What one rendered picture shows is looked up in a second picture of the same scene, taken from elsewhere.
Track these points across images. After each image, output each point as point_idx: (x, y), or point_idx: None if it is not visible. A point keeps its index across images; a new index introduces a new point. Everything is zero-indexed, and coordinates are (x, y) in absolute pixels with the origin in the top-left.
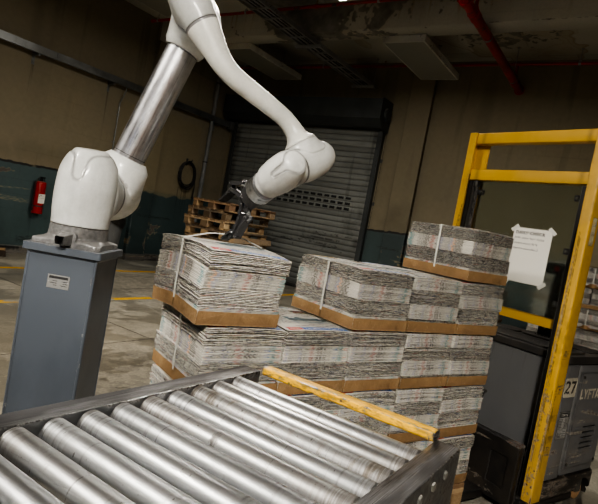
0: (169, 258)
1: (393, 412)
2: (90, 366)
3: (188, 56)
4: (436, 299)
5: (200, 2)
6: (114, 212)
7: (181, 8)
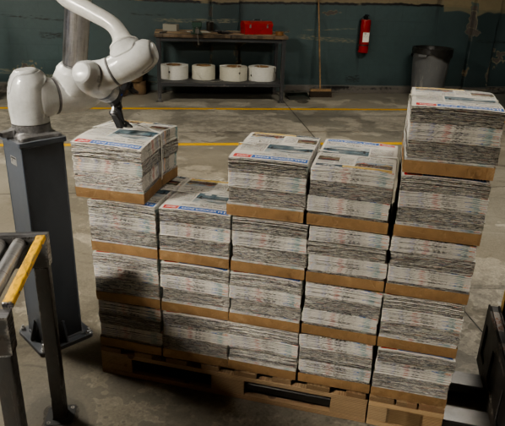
0: None
1: (20, 283)
2: (51, 215)
3: None
4: (348, 192)
5: None
6: (46, 111)
7: None
